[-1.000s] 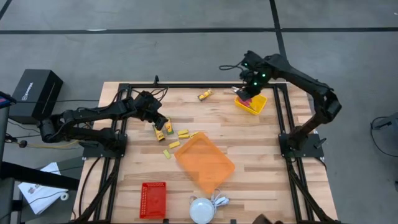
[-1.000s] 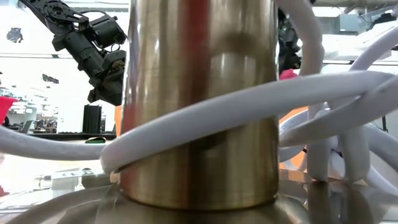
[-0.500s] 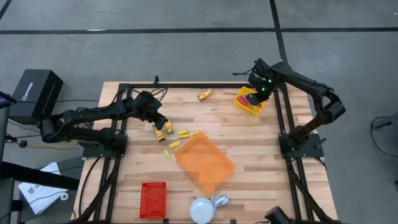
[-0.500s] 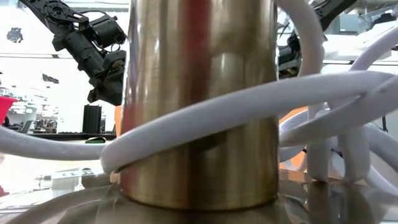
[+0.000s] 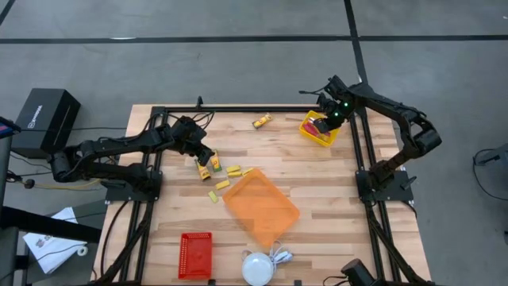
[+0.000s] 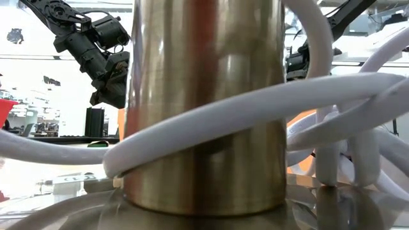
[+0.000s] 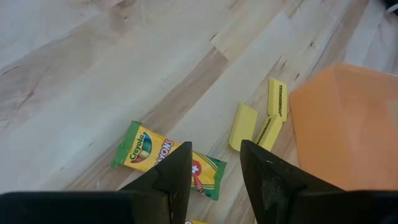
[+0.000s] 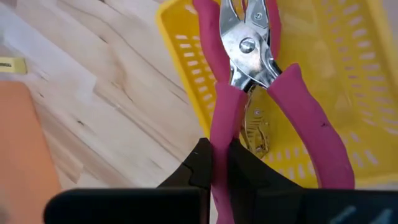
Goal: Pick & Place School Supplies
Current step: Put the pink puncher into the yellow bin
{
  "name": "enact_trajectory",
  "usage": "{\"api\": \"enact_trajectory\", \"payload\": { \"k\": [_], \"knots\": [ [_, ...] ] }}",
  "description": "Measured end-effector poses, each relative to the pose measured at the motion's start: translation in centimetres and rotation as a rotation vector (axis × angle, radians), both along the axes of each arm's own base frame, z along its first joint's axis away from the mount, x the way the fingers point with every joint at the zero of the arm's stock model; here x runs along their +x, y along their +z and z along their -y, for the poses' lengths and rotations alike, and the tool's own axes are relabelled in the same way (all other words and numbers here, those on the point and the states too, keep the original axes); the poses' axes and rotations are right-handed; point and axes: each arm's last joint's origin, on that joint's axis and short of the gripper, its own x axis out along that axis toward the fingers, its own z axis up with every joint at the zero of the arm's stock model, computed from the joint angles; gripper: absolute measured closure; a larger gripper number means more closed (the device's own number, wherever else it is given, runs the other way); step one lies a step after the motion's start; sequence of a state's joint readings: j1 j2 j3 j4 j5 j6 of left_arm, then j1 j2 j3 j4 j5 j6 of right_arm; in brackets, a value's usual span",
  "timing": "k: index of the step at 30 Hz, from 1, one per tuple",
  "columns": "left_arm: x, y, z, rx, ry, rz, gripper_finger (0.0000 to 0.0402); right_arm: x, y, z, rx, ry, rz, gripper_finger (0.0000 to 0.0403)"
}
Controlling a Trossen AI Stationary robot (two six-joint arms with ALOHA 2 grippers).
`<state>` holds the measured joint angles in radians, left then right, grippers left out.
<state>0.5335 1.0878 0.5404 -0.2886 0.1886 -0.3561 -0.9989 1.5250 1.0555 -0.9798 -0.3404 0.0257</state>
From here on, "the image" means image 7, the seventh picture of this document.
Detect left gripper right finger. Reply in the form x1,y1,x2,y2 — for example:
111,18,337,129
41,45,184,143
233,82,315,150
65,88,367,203
239,139,343,224

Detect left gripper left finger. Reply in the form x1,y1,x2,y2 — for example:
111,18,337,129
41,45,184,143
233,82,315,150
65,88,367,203
119,141,194,224

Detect yellow eraser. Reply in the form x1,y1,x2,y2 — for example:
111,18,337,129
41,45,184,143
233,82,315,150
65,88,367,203
254,114,284,152
267,77,289,123
228,102,259,152

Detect orange translucent plastic tray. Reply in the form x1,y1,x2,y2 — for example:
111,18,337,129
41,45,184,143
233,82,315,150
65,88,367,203
289,62,398,192

